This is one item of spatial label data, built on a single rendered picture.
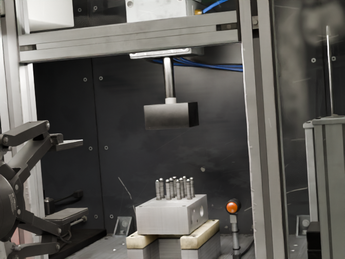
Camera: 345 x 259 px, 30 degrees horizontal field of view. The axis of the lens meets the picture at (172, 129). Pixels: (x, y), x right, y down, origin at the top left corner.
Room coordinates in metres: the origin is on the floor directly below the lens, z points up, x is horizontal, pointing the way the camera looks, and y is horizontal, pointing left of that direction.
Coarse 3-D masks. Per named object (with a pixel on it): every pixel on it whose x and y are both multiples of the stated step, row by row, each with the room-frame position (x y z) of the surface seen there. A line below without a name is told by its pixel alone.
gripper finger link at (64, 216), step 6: (66, 210) 0.81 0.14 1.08; (72, 210) 0.80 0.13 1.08; (78, 210) 0.80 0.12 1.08; (84, 210) 0.80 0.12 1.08; (48, 216) 0.77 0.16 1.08; (54, 216) 0.77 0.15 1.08; (60, 216) 0.76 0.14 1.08; (66, 216) 0.76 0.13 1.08; (72, 216) 0.77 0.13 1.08; (78, 216) 0.79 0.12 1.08; (54, 222) 0.75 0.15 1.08; (60, 222) 0.75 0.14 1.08; (66, 222) 0.76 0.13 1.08
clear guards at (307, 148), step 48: (48, 0) 1.04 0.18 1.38; (96, 0) 1.01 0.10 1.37; (144, 0) 0.98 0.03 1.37; (192, 0) 0.96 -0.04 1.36; (288, 0) 0.91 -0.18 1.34; (336, 0) 0.89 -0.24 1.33; (48, 48) 1.04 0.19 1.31; (96, 48) 1.01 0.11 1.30; (144, 48) 0.98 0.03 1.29; (288, 48) 0.91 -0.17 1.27; (336, 48) 0.89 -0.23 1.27; (288, 96) 0.92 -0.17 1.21; (336, 96) 0.89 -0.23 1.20; (288, 144) 0.92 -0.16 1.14; (336, 144) 0.90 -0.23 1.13; (288, 192) 0.92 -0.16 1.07; (336, 192) 0.90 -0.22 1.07; (288, 240) 0.92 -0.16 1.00; (336, 240) 0.90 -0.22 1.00
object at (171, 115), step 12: (168, 60) 1.19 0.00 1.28; (168, 72) 1.19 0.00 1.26; (168, 84) 1.19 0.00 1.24; (168, 96) 1.19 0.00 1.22; (144, 108) 1.18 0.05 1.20; (156, 108) 1.17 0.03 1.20; (168, 108) 1.16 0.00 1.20; (180, 108) 1.16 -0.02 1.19; (192, 108) 1.18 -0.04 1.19; (156, 120) 1.17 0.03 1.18; (168, 120) 1.16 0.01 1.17; (180, 120) 1.16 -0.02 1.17; (192, 120) 1.17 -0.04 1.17
